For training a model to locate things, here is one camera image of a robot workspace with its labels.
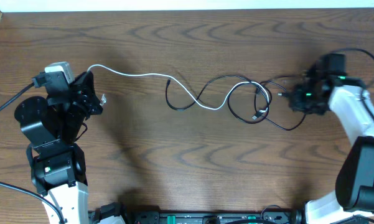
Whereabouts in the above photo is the white USB cable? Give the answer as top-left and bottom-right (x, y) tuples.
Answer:
(86, 64), (271, 113)

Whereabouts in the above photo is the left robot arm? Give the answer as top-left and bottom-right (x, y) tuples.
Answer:
(14, 72), (103, 223)

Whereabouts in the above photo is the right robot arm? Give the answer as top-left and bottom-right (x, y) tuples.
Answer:
(288, 49), (374, 223)

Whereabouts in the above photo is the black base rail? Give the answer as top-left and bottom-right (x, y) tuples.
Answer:
(88, 202), (306, 224)

